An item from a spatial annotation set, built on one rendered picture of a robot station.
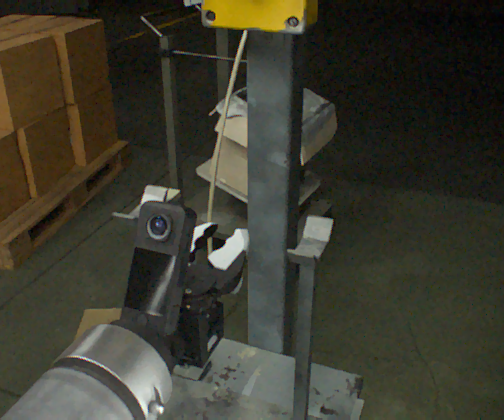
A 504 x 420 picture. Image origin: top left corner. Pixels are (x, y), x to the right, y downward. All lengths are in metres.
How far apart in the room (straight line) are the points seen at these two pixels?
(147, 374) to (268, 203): 0.38
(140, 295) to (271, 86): 0.32
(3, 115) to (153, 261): 2.34
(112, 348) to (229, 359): 0.47
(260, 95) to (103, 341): 0.38
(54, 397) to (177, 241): 0.15
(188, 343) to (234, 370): 0.35
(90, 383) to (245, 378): 0.47
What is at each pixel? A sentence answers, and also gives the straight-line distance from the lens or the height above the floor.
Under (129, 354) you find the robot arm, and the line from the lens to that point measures 0.44.
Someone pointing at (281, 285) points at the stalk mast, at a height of 0.92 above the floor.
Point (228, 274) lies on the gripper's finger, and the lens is 0.54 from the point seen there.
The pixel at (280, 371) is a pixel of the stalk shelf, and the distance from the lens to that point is 0.88.
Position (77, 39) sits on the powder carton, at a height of 0.82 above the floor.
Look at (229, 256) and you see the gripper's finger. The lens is 0.56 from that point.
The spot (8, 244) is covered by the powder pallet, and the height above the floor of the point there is 0.14.
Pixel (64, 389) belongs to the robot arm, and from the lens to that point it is 0.42.
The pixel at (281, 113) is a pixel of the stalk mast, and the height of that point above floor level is 1.18.
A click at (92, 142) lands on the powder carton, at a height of 0.25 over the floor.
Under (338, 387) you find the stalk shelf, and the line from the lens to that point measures 0.86.
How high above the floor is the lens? 1.41
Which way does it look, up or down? 28 degrees down
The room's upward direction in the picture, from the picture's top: straight up
